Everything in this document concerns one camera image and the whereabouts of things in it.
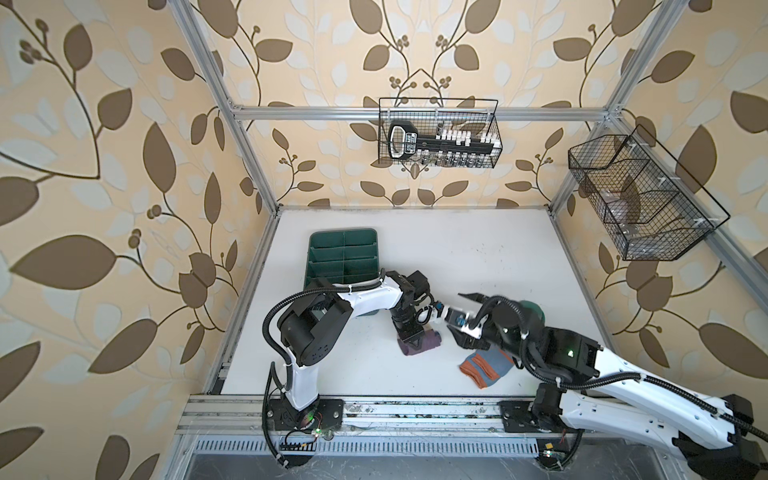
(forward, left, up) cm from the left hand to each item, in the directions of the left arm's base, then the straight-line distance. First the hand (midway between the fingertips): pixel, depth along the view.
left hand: (420, 341), depth 85 cm
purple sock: (0, -3, +2) cm, 3 cm away
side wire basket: (+23, -55, +33) cm, 68 cm away
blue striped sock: (-6, -18, 0) cm, 19 cm away
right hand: (+1, -8, +20) cm, 22 cm away
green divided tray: (+29, +29, 0) cm, 41 cm away
